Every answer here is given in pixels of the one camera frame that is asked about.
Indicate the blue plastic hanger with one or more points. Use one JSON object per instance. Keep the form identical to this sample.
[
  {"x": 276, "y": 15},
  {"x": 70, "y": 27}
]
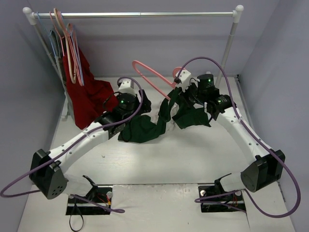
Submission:
[{"x": 52, "y": 40}]

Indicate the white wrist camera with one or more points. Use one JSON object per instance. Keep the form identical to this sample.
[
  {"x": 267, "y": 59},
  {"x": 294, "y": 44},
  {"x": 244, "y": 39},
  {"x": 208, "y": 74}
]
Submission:
[
  {"x": 184, "y": 77},
  {"x": 126, "y": 86}
]

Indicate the white metal clothes rack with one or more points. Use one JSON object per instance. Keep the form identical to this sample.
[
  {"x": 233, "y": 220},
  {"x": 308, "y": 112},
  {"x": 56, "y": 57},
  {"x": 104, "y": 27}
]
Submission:
[{"x": 159, "y": 37}]

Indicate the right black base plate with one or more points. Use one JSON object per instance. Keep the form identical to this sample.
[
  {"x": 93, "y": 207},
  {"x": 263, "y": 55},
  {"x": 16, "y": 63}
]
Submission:
[{"x": 218, "y": 201}]

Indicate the red t shirt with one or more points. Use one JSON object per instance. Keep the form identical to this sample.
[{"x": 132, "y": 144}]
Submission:
[{"x": 92, "y": 99}]

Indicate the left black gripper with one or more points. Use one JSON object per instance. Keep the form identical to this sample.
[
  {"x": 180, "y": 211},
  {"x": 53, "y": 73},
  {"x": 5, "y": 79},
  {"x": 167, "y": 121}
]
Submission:
[{"x": 145, "y": 102}]

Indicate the white green raglan t shirt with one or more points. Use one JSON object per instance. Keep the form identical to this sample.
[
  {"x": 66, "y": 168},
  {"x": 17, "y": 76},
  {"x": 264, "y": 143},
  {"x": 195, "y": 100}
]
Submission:
[{"x": 175, "y": 112}]

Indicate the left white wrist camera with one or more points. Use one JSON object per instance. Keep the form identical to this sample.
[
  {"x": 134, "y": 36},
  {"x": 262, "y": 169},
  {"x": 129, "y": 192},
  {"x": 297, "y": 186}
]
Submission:
[{"x": 126, "y": 86}]

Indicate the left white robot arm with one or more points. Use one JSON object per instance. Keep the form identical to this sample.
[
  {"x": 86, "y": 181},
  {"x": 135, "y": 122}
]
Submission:
[{"x": 48, "y": 170}]

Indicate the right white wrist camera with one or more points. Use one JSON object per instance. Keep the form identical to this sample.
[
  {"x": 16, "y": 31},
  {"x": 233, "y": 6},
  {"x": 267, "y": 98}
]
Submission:
[{"x": 184, "y": 77}]

